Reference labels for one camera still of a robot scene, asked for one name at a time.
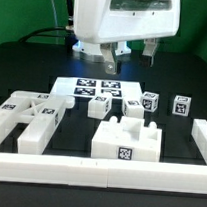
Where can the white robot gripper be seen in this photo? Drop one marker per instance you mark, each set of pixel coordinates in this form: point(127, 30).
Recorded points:
point(108, 21)

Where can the white chair seat part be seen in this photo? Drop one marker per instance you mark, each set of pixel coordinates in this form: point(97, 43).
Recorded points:
point(128, 139)

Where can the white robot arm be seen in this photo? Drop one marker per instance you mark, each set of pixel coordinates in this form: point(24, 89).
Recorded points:
point(105, 26)

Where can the small white tagged cube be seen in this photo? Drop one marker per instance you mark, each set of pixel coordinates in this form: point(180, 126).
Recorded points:
point(149, 101)
point(181, 105)

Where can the white marker base plate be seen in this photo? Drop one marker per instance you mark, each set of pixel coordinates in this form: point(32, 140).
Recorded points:
point(86, 87)

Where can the white chair back frame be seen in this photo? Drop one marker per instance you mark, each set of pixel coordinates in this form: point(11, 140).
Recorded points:
point(41, 112)

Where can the white right obstacle wall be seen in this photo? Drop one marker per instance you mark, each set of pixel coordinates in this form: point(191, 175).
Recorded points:
point(199, 135)

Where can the white obstacle wall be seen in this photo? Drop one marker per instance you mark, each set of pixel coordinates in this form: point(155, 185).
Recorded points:
point(199, 135)
point(77, 171)

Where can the white front obstacle wall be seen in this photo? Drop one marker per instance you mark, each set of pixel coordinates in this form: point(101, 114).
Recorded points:
point(77, 171)

